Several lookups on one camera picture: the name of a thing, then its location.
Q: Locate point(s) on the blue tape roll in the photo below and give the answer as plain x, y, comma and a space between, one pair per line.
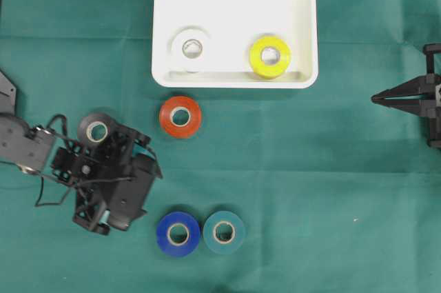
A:
178, 234

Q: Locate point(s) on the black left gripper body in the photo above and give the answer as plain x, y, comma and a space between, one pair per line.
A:
84, 169

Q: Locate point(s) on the white tape roll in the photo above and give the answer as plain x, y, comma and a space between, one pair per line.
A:
190, 50

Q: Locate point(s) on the teal tape roll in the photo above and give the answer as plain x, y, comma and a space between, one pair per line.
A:
224, 232

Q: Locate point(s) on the black tape roll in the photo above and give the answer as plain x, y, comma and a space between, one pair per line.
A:
95, 128

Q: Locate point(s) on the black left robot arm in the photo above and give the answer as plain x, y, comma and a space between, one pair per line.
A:
32, 149

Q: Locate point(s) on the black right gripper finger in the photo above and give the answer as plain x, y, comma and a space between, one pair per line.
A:
416, 86
413, 106

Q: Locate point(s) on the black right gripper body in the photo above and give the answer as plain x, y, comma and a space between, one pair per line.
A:
430, 50

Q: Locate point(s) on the yellow tape roll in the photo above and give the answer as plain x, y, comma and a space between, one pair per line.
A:
269, 57

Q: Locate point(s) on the white plastic case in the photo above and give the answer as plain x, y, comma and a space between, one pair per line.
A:
233, 26

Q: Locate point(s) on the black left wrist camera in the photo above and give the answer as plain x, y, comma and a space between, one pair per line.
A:
125, 198

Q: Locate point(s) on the red tape roll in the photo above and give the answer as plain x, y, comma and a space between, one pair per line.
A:
180, 117

